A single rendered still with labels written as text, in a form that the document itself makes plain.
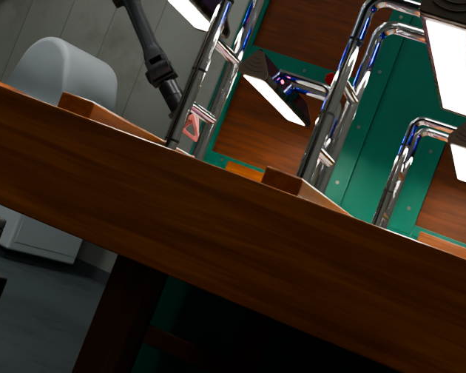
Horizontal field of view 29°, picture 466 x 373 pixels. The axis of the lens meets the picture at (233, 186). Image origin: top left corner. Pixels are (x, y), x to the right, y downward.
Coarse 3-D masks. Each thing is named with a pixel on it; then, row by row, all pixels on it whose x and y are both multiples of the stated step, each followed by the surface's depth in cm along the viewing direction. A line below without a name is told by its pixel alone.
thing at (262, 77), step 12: (252, 60) 234; (264, 60) 233; (240, 72) 235; (252, 72) 233; (264, 72) 233; (276, 72) 246; (252, 84) 248; (276, 84) 243; (288, 84) 263; (264, 96) 261; (288, 96) 258; (300, 96) 280; (276, 108) 276; (300, 108) 275; (288, 120) 292; (300, 120) 281
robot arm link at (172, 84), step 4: (164, 80) 275; (168, 80) 274; (172, 80) 274; (164, 84) 274; (168, 84) 273; (172, 84) 274; (176, 84) 274; (160, 88) 275; (164, 88) 273; (168, 88) 273; (172, 88) 273; (176, 88) 274; (164, 92) 274; (168, 92) 273; (172, 92) 273; (176, 92) 273; (180, 92) 274; (164, 96) 274; (168, 96) 273
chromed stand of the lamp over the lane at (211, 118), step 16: (224, 0) 157; (256, 0) 171; (224, 16) 157; (256, 16) 172; (208, 32) 157; (240, 32) 172; (208, 48) 157; (224, 48) 162; (240, 48) 171; (208, 64) 157; (192, 80) 156; (224, 80) 171; (192, 96) 157; (224, 96) 171; (176, 112) 157; (192, 112) 161; (208, 112) 166; (176, 128) 156; (208, 128) 171; (176, 144) 157; (208, 144) 171
